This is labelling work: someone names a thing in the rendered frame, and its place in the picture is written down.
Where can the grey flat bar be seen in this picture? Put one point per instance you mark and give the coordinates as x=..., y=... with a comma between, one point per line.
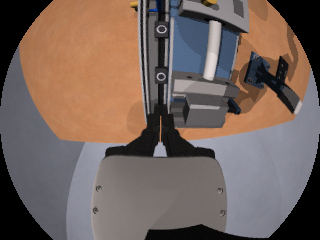
x=176, y=106
x=182, y=96

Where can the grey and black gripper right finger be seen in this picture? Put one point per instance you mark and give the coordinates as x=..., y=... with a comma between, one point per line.
x=175, y=145

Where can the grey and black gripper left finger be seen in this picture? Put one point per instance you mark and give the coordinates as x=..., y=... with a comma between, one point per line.
x=145, y=144

